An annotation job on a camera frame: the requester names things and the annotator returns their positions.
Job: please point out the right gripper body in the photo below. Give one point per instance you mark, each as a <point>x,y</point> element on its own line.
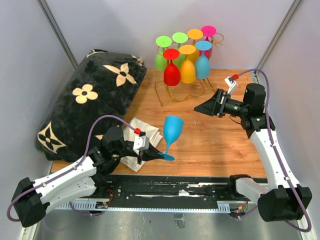
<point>227,105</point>

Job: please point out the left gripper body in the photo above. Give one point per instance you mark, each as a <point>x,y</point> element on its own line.
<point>126,151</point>

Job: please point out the light blue wine glass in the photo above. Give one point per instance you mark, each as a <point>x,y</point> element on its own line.
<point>202,64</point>

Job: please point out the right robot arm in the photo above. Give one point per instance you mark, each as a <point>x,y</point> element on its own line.
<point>284,199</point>

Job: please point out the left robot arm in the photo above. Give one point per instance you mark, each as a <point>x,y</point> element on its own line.
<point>32,200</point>

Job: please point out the front yellow wine glass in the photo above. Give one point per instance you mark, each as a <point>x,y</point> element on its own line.
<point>187,68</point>

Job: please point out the red wine glass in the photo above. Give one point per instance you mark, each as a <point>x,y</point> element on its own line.
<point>171,74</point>

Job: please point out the pink wine glass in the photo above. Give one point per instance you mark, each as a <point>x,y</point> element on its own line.
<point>209,31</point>

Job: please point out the left green wine glass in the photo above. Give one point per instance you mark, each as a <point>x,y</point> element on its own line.
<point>163,42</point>

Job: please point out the folded beige cloth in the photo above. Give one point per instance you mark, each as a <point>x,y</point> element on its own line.
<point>152,132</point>

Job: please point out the black floral pillow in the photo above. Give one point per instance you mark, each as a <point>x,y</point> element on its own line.
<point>104,83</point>

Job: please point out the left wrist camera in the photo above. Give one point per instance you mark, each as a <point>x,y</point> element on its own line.
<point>141,143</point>

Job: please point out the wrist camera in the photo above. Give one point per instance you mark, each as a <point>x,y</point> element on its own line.
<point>141,143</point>
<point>231,83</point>

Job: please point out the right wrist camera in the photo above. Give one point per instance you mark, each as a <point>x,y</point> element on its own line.
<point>231,83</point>

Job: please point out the gold wire glass rack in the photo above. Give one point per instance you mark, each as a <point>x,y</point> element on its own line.
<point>183,91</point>

